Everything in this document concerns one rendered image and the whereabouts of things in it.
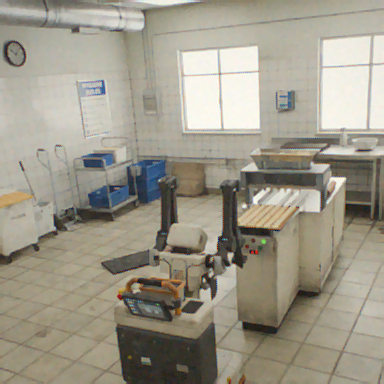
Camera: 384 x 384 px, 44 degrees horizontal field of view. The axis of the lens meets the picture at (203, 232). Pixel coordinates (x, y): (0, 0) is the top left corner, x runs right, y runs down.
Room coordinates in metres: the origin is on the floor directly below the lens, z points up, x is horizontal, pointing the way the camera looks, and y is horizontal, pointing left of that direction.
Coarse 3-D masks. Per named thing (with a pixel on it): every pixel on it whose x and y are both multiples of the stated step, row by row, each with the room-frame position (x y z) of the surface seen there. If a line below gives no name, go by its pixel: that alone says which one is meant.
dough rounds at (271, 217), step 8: (256, 208) 3.81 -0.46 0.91; (264, 208) 3.78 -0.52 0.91; (272, 208) 3.79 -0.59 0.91; (280, 208) 3.78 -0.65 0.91; (288, 208) 3.73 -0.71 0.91; (248, 216) 3.58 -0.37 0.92; (256, 216) 3.59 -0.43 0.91; (264, 216) 3.58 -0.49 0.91; (272, 216) 3.55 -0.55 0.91; (280, 216) 3.53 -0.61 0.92; (288, 216) 3.53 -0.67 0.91; (240, 224) 3.40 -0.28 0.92; (248, 224) 3.38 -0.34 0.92; (256, 224) 3.35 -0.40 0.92; (264, 224) 3.39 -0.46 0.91; (272, 224) 3.37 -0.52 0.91; (280, 224) 3.33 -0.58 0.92
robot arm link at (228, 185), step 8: (224, 184) 2.77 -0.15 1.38; (232, 184) 2.75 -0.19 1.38; (224, 192) 2.75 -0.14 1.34; (232, 192) 2.76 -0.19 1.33; (224, 200) 2.74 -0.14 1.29; (224, 208) 2.73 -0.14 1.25; (224, 216) 2.72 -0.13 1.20; (224, 224) 2.72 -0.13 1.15; (224, 232) 2.71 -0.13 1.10; (232, 240) 2.69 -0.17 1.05; (232, 248) 2.67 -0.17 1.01
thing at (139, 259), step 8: (128, 256) 5.19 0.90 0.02; (136, 256) 5.17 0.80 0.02; (144, 256) 5.16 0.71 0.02; (104, 264) 4.99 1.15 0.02; (112, 264) 4.98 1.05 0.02; (120, 264) 4.96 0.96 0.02; (128, 264) 4.95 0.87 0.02; (136, 264) 4.93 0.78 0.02; (144, 264) 4.91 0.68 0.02; (112, 272) 4.74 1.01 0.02; (120, 272) 4.77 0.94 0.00
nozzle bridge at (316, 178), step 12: (252, 168) 4.16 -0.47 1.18; (312, 168) 3.99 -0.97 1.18; (324, 168) 3.95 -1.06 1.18; (240, 180) 4.11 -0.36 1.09; (252, 180) 4.16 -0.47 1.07; (276, 180) 4.06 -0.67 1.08; (288, 180) 4.01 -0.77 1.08; (300, 180) 3.96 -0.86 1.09; (312, 180) 3.92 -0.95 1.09; (324, 180) 3.88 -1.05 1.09; (252, 192) 4.28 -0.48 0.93; (324, 192) 3.91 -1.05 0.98; (324, 204) 3.91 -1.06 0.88
